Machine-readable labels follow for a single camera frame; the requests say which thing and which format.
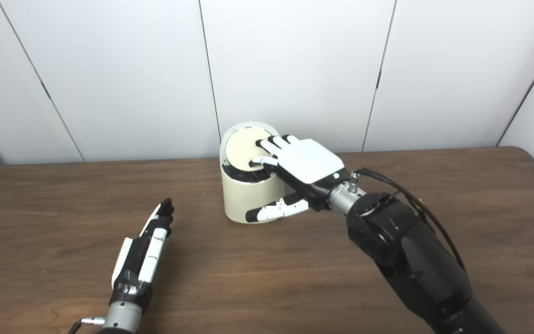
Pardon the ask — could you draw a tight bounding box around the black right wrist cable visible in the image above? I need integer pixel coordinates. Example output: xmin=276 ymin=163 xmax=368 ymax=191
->
xmin=350 ymin=168 xmax=467 ymax=272

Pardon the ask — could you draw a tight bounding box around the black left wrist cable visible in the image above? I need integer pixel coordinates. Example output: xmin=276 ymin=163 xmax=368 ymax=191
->
xmin=68 ymin=317 xmax=106 ymax=334

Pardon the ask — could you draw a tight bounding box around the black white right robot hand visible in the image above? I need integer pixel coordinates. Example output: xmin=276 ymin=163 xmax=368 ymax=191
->
xmin=245 ymin=135 xmax=345 ymax=223

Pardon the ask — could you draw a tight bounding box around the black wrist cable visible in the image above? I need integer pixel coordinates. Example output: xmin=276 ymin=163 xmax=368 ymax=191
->
xmin=68 ymin=317 xmax=106 ymax=334
xmin=350 ymin=168 xmax=467 ymax=272

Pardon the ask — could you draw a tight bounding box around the cream-colored round bin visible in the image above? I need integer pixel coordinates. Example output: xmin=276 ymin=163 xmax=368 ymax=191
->
xmin=220 ymin=122 xmax=286 ymax=224

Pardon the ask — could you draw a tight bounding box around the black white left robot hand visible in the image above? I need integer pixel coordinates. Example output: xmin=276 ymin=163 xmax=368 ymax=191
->
xmin=111 ymin=198 xmax=175 ymax=309

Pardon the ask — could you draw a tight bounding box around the cream round bin lid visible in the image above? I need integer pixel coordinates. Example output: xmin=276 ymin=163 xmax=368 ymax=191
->
xmin=224 ymin=129 xmax=272 ymax=172

